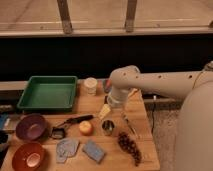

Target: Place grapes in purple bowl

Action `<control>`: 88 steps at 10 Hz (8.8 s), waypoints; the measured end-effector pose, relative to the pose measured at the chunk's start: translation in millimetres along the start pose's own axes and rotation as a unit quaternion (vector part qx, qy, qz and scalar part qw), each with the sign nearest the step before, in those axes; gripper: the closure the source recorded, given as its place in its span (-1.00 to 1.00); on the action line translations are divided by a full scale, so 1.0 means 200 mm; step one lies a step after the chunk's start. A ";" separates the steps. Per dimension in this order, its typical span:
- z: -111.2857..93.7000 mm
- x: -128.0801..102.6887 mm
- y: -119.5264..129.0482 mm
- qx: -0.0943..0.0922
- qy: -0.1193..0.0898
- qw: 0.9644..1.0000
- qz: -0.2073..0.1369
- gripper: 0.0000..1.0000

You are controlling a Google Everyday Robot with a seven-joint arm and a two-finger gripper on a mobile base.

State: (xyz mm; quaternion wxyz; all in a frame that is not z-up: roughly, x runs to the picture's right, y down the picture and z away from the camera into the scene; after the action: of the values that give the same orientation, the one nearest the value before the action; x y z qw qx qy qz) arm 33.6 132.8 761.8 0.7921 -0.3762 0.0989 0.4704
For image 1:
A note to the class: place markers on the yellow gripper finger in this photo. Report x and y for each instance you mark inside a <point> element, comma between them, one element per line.
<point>133,92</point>
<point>105,110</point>

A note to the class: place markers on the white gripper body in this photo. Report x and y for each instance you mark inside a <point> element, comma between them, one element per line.
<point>117,97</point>

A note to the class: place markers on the dark purple grape bunch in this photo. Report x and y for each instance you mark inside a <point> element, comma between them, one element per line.
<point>129,146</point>

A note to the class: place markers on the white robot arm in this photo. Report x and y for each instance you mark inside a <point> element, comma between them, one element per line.
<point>194,89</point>

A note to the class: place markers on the purple bowl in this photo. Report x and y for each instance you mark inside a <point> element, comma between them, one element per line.
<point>31,127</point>

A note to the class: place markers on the red bowl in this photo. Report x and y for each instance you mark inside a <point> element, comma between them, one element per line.
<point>28,157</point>

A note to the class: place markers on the black rectangular block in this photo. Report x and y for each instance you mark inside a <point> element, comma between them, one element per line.
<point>105,100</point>

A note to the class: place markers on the small metal cup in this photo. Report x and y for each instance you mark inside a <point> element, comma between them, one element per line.
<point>108,127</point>

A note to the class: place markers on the grey cup with red tool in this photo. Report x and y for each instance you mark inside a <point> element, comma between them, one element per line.
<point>107,85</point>

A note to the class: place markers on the orange apple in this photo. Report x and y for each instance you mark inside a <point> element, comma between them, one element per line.
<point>86,128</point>

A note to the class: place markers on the white lidded cup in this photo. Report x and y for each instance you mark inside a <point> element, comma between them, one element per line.
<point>90,85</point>

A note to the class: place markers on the metal utensil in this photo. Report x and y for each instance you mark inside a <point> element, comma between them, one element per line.
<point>128,123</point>

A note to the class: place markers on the grey folded cloth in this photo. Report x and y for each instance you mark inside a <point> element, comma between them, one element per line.
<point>66,148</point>

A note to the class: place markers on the green plastic tray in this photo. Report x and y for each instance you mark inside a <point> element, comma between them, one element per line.
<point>49,93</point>

